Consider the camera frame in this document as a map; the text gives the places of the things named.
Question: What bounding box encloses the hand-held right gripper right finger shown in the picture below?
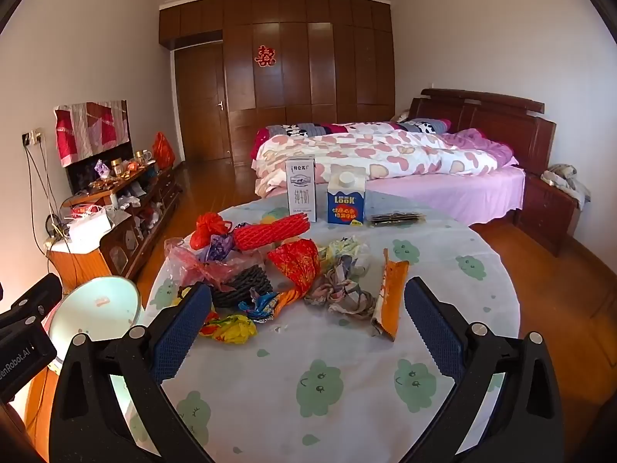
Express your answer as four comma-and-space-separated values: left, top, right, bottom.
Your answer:
400, 277, 565, 463

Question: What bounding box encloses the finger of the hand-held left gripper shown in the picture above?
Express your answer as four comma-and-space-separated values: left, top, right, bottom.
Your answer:
10, 272, 64, 320

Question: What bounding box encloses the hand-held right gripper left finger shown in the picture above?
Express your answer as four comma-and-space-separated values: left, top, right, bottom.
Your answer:
48, 282, 215, 463

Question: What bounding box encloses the round metal basin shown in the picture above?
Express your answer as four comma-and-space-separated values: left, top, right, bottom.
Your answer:
48, 275, 142, 372

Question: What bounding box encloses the clear plastic bag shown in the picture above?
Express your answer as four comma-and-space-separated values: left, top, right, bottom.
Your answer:
164, 237, 268, 292

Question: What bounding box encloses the black foam net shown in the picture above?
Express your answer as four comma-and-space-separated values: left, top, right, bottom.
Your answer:
209, 263, 273, 308

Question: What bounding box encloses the red and orange foil wrapper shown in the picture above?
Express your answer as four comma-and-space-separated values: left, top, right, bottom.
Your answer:
266, 238, 321, 319

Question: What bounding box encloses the yellow and red wrapper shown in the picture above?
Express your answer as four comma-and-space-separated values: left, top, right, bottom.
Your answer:
200, 311, 258, 344

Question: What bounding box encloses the long orange torn wrapper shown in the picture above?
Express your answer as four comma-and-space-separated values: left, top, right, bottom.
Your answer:
370, 248, 410, 343

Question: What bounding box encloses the white box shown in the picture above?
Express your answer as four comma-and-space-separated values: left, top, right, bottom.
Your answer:
67, 212, 114, 244

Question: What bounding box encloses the blue patterned wrapper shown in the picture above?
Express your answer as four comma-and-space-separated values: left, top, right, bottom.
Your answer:
238, 288, 283, 325

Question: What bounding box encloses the wooden television cabinet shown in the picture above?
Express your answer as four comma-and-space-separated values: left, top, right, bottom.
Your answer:
48, 164, 184, 295

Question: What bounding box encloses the purple crumpled wrapper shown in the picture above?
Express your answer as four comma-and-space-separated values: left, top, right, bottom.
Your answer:
200, 234, 237, 264

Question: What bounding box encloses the white tablecloth green cloud print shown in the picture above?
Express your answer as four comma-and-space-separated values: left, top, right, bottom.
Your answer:
140, 193, 524, 463

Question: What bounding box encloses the grey crumpled paper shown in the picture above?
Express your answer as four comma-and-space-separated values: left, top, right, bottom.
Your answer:
303, 255, 377, 316

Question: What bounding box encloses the tied red plastic bag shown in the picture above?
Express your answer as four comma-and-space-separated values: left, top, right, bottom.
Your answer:
190, 212, 234, 250

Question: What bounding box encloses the dark snack packet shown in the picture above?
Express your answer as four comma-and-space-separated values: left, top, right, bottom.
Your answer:
365, 211, 427, 227

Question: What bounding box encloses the pale yellow crumpled wrapper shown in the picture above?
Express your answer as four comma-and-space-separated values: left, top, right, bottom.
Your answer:
318, 235, 372, 271

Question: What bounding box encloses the black television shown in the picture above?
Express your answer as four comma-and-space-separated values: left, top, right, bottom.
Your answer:
65, 152, 131, 194

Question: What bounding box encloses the red foam fruit net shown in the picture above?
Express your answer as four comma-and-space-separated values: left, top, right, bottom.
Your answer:
231, 212, 312, 252

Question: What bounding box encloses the pink bed sheet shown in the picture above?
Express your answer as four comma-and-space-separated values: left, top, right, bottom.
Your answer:
364, 166, 526, 225

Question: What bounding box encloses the blue drink carton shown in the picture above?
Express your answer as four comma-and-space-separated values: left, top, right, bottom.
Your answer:
326, 164, 367, 226

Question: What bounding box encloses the dark wooden nightstand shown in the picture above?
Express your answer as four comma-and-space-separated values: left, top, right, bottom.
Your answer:
513, 171, 582, 257

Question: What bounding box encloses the red and pink cover cloth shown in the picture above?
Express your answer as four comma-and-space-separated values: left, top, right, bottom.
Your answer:
53, 100, 131, 169

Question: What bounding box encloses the orange-red plastic bag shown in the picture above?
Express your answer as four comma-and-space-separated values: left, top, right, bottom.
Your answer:
152, 131, 177, 169

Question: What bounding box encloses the white milk carton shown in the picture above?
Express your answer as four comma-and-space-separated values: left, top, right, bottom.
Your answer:
285, 155, 319, 223

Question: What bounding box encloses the grey crumpled cloth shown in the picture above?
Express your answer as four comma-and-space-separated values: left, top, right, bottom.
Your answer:
540, 163, 593, 210

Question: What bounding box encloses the dark wooden bed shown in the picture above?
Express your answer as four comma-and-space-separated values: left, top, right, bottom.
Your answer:
251, 88, 557, 225

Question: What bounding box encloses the brown wooden door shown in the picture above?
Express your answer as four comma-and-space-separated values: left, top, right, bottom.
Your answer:
174, 41, 231, 162

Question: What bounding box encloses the patchwork cow print quilt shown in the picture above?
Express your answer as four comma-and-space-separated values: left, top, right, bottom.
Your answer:
255, 117, 454, 155

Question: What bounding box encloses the brown wooden wardrobe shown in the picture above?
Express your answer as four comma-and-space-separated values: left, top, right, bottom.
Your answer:
159, 0, 396, 165

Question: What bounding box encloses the black power cable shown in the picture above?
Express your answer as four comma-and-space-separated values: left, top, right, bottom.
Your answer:
25, 142, 73, 295

